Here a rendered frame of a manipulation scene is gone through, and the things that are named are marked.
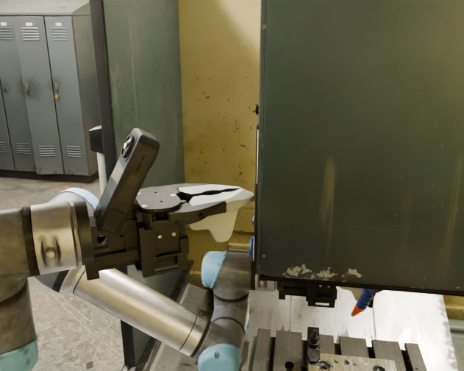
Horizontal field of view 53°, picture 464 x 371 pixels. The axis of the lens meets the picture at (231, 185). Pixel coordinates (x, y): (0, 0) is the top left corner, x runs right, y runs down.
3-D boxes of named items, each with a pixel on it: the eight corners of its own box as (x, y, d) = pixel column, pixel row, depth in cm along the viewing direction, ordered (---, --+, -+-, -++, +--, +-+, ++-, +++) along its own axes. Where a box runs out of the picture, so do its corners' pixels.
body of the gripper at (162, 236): (176, 241, 61) (80, 258, 57) (173, 179, 58) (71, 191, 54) (193, 269, 54) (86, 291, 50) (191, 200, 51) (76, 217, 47)
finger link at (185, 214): (216, 205, 57) (146, 215, 54) (216, 191, 57) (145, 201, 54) (230, 219, 53) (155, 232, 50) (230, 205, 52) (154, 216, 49)
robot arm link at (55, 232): (31, 195, 52) (30, 224, 45) (73, 190, 54) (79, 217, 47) (40, 255, 55) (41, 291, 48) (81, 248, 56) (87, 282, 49)
